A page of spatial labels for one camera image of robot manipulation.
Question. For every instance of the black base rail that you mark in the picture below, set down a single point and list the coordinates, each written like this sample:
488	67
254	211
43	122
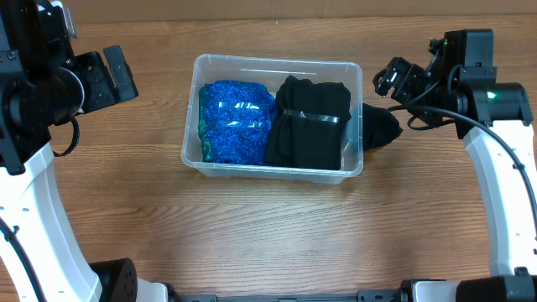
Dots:
285	298

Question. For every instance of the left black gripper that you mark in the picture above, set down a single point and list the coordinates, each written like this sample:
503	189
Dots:
119	73

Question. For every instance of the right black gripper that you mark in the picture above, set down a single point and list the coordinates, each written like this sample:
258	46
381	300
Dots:
416	75

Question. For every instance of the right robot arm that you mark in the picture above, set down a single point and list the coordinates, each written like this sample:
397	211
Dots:
494	121

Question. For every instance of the clear plastic storage bin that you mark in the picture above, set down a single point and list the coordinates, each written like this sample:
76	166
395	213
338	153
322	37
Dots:
272	73

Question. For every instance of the blue sequin fabric bundle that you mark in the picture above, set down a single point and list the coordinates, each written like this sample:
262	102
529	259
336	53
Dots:
235	120

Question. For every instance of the black garment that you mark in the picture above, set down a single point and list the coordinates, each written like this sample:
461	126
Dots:
380	127
311	119

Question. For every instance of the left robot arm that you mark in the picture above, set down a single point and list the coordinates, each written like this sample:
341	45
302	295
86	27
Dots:
45	84

